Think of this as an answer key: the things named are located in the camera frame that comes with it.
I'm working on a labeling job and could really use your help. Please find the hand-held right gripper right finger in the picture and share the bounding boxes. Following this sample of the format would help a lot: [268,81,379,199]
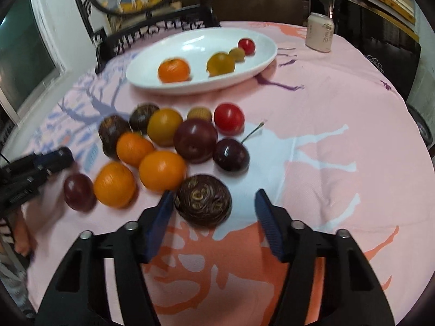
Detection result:
[255,189,396,326]

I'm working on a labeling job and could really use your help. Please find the small dark purple plum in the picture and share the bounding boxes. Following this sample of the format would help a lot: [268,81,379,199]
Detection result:
[63,173,96,212]

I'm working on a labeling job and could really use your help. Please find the window with white frame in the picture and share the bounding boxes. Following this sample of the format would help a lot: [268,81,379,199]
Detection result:
[0,0,65,123]

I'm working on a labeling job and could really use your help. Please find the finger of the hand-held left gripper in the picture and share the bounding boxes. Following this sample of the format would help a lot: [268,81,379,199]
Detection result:
[0,173,52,218]
[0,147,74,184]

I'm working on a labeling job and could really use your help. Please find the dark cherry with stem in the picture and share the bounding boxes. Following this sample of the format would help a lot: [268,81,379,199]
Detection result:
[212,121,266,173]

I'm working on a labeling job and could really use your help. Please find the pale beverage can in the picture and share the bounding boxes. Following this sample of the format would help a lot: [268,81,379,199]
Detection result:
[305,12,334,54]

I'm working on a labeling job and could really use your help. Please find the white oval plate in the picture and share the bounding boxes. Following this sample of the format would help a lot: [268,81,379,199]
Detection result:
[126,28,277,95]

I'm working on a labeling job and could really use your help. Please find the pink printed tablecloth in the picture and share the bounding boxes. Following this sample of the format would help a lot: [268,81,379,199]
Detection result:
[7,20,435,326]

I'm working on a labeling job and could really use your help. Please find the orange mandarin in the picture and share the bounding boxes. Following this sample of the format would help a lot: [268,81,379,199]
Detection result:
[93,162,138,208]
[139,151,187,192]
[116,132,156,168]
[158,58,190,84]

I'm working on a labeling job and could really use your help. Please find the dark purple swirl-marked fruit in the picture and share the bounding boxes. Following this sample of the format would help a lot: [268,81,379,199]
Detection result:
[174,174,232,228]

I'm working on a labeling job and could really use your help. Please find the person's left hand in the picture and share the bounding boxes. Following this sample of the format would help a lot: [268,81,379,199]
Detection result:
[10,207,37,262]

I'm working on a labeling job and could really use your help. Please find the dark brown wrinkled passion fruit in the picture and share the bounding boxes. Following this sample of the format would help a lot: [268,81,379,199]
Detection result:
[129,104,160,134]
[98,115,131,159]

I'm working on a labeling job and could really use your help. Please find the patterned grey clothing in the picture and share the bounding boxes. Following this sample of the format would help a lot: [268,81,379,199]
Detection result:
[0,241,35,318]

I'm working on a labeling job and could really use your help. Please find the red cherry tomato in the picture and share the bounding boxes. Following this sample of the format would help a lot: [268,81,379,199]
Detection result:
[237,38,256,55]
[213,104,245,134]

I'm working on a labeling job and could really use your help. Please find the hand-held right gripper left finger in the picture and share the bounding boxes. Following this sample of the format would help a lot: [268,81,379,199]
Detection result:
[34,190,175,326]

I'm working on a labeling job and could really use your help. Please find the yellow-orange plum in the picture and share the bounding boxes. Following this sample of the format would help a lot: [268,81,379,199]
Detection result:
[147,108,184,147]
[207,52,236,77]

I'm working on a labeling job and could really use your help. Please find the brown wooden chair back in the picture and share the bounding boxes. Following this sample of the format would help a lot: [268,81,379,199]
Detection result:
[211,0,306,26]

